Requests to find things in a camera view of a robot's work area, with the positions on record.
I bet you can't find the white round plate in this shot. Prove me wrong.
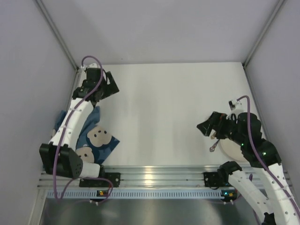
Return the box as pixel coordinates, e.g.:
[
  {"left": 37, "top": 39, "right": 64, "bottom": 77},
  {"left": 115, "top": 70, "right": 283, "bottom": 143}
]
[{"left": 220, "top": 139, "right": 247, "bottom": 162}]

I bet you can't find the blue bear print placemat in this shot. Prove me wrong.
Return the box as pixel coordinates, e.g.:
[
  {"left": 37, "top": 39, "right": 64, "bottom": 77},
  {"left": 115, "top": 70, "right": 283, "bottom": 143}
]
[{"left": 55, "top": 105, "right": 120, "bottom": 165}]

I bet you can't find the gold spoon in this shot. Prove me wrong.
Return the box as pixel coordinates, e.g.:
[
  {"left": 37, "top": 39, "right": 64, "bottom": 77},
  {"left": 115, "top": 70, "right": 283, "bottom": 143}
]
[{"left": 210, "top": 132, "right": 217, "bottom": 140}]

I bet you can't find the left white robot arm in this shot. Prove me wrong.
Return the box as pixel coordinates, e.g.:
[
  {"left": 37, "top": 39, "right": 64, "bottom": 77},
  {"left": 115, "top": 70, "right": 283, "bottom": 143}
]
[{"left": 39, "top": 67, "right": 120, "bottom": 179}]

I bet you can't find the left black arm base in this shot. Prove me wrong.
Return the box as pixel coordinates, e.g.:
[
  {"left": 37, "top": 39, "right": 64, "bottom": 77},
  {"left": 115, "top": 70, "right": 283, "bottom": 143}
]
[{"left": 79, "top": 172, "right": 121, "bottom": 188}]

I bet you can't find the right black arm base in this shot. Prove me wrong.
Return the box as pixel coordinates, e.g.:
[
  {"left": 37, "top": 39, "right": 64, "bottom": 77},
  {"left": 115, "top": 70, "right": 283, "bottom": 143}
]
[{"left": 203, "top": 172, "right": 228, "bottom": 190}]

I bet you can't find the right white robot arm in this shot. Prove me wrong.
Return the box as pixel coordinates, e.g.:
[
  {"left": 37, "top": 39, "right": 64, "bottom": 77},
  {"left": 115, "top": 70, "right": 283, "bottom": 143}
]
[{"left": 196, "top": 112, "right": 300, "bottom": 225}]

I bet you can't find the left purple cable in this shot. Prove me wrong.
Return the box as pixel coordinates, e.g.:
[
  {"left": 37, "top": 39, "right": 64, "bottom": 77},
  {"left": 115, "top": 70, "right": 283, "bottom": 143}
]
[{"left": 53, "top": 55, "right": 114, "bottom": 205}]

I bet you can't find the purple cable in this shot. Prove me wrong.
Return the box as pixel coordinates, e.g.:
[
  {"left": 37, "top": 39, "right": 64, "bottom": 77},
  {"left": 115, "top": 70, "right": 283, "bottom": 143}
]
[
  {"left": 235, "top": 95, "right": 300, "bottom": 225},
  {"left": 53, "top": 55, "right": 114, "bottom": 205}
]

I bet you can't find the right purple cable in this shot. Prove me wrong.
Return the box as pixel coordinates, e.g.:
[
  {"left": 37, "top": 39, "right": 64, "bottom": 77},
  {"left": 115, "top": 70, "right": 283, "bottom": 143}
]
[{"left": 235, "top": 95, "right": 300, "bottom": 225}]

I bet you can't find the aluminium mounting rail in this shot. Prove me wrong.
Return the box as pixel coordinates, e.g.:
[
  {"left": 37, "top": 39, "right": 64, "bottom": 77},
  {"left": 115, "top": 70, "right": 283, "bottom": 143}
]
[{"left": 37, "top": 165, "right": 293, "bottom": 188}]

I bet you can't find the left aluminium frame post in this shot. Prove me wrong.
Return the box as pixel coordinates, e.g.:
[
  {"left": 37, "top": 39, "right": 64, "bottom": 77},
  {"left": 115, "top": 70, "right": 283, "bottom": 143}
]
[{"left": 33, "top": 0, "right": 79, "bottom": 70}]

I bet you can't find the aluminium frame post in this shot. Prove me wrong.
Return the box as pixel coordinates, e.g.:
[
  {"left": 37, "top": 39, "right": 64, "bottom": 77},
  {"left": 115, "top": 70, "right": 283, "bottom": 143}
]
[
  {"left": 242, "top": 0, "right": 287, "bottom": 69},
  {"left": 33, "top": 0, "right": 79, "bottom": 70}
]

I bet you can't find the perforated white cable duct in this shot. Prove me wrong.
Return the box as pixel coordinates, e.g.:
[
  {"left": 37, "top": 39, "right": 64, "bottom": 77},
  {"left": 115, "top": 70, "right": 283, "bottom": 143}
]
[{"left": 46, "top": 189, "right": 237, "bottom": 199}]

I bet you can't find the right aluminium frame post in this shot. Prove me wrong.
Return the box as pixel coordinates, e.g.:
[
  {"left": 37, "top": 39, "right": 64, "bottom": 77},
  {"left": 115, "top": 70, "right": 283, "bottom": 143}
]
[{"left": 242, "top": 0, "right": 287, "bottom": 69}]

